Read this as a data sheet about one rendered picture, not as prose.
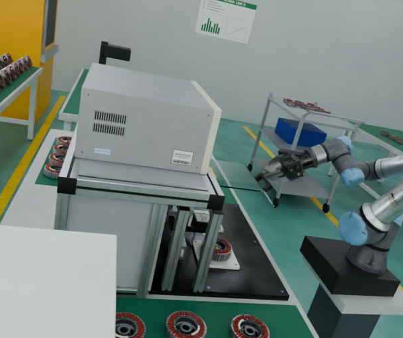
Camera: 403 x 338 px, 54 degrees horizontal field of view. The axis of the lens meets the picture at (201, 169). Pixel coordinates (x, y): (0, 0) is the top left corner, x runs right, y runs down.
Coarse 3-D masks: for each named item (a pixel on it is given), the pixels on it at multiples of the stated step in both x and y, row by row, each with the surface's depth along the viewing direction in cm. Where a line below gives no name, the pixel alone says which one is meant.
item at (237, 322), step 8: (232, 320) 112; (240, 320) 112; (248, 320) 113; (256, 320) 114; (232, 328) 109; (240, 328) 109; (248, 328) 111; (256, 328) 113; (264, 328) 111; (232, 336) 109; (240, 336) 106; (248, 336) 109; (264, 336) 108
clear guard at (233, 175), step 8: (216, 160) 149; (216, 168) 141; (224, 168) 143; (232, 168) 145; (240, 168) 147; (224, 176) 136; (232, 176) 137; (240, 176) 139; (248, 176) 141; (224, 184) 129; (232, 184) 131; (240, 184) 132; (248, 184) 134; (256, 184) 135; (264, 192) 132
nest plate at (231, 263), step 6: (198, 240) 148; (192, 246) 145; (198, 246) 144; (198, 252) 140; (198, 258) 137; (234, 258) 142; (210, 264) 135; (216, 264) 136; (222, 264) 137; (228, 264) 137; (234, 264) 138
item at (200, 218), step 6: (198, 216) 136; (204, 216) 137; (168, 222) 135; (192, 222) 136; (198, 222) 132; (204, 222) 133; (186, 228) 132; (192, 228) 132; (198, 228) 133; (204, 228) 134; (204, 234) 135
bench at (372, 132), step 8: (344, 120) 493; (360, 128) 464; (368, 128) 476; (376, 128) 489; (384, 128) 503; (368, 136) 444; (376, 136) 439; (384, 136) 450; (400, 136) 473; (384, 144) 417; (392, 144) 417; (400, 144) 427; (392, 152) 519; (400, 152) 394; (360, 184) 453
